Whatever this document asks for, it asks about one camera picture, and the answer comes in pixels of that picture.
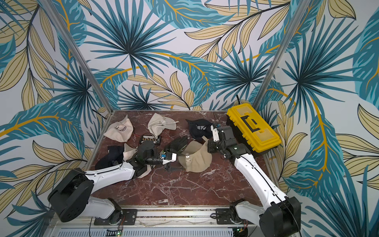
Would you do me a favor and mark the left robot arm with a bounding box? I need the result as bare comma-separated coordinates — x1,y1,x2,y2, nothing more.
48,137,188,225

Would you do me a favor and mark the cream Colorado cap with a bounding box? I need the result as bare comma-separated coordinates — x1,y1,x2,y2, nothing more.
123,143,152,178

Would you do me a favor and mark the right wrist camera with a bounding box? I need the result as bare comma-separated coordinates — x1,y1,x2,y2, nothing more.
211,125,220,142

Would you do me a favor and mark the navy black cap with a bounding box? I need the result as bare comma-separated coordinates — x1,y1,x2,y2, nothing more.
95,146,124,170

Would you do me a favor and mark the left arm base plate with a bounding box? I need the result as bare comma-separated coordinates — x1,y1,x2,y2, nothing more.
94,209,138,226

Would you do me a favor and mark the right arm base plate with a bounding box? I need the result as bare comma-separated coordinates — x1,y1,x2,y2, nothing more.
210,207,259,225

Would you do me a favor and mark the yellow black toolbox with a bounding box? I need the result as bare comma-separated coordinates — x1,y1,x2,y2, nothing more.
227,103,282,156

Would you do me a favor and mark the tan khaki cap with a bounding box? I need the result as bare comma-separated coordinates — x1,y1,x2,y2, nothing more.
178,136,212,173

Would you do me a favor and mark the white perforated cap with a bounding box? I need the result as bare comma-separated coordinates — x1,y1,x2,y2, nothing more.
148,113,179,137

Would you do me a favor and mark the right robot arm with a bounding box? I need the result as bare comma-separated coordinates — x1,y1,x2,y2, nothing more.
208,126,302,237

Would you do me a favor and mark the green black cap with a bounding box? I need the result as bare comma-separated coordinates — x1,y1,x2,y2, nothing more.
163,136,189,154

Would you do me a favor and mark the black charger board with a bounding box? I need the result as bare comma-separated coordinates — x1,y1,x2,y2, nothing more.
139,135,161,146

